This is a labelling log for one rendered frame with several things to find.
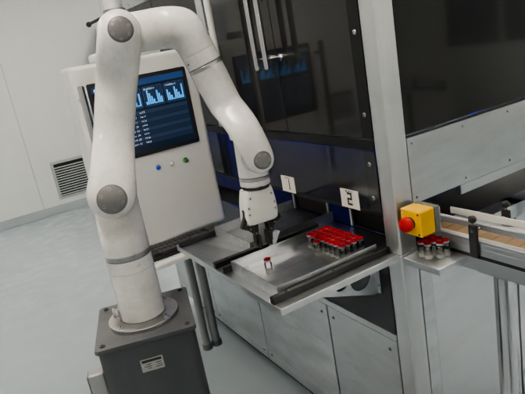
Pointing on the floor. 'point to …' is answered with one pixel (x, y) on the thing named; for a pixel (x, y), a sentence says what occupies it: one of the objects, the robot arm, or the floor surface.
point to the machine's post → (394, 187)
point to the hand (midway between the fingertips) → (263, 238)
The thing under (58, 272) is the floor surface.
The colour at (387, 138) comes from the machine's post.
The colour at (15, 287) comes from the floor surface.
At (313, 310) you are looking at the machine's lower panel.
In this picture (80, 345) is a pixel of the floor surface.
